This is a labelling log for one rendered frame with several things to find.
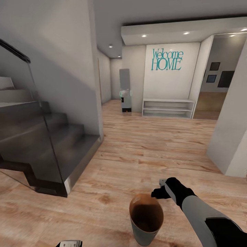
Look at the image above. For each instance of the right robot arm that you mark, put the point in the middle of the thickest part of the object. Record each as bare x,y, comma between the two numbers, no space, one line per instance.
213,228

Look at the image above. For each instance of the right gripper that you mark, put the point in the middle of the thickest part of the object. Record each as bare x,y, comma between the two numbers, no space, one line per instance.
159,194

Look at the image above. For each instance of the stairs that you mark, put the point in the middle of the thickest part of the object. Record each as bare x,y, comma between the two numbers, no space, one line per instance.
38,148

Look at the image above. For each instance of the standing mirror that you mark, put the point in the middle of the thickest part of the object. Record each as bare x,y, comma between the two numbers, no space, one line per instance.
125,91

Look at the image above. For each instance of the trash can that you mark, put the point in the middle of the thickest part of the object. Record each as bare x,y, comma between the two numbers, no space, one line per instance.
147,217

